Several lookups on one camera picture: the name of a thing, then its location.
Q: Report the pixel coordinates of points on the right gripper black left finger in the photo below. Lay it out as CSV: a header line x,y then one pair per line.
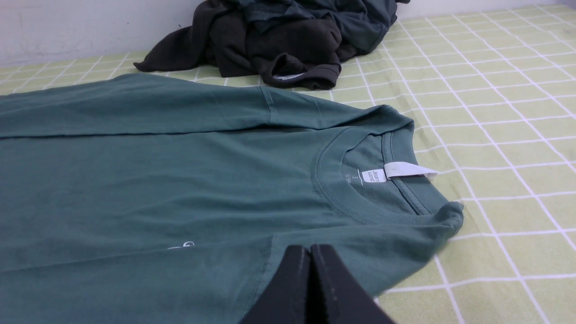
x,y
284,299

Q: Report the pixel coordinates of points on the green long-sleeved shirt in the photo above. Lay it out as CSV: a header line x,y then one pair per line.
x,y
153,200

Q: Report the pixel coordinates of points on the dark brown crumpled garment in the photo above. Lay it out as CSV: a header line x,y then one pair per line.
x,y
296,53

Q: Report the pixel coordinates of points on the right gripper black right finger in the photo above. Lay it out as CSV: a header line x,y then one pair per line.
x,y
335,296

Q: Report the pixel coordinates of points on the dark grey-green crumpled garment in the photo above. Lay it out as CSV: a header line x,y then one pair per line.
x,y
362,23

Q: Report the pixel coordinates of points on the green checkered tablecloth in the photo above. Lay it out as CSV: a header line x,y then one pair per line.
x,y
492,96

